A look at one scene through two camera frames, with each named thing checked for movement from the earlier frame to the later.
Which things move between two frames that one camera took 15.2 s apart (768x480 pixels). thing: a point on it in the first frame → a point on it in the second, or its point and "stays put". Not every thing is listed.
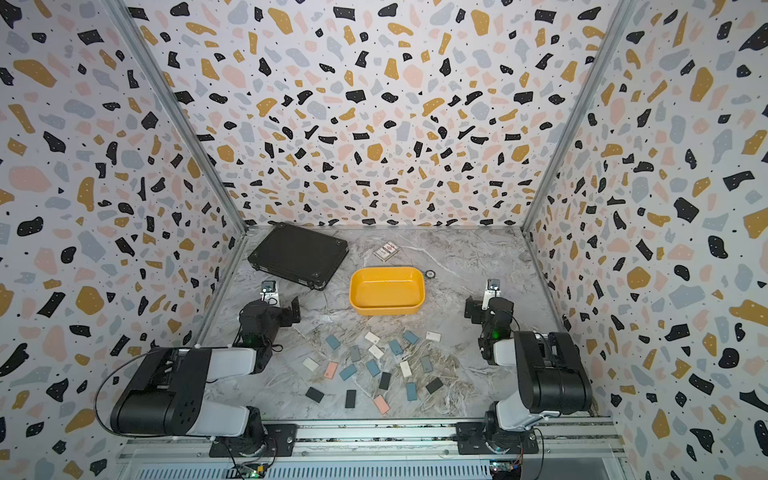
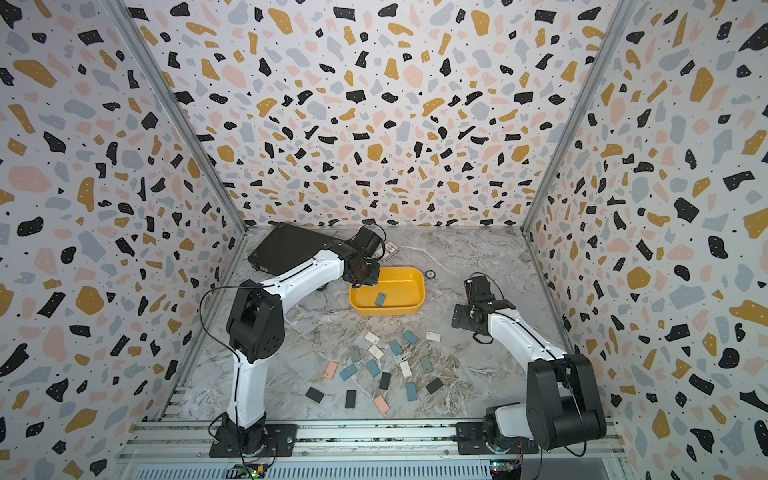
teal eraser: [348, 372] stays put
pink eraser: [331, 369] stays put
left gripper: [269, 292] → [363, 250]
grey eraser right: [426, 364] stays put
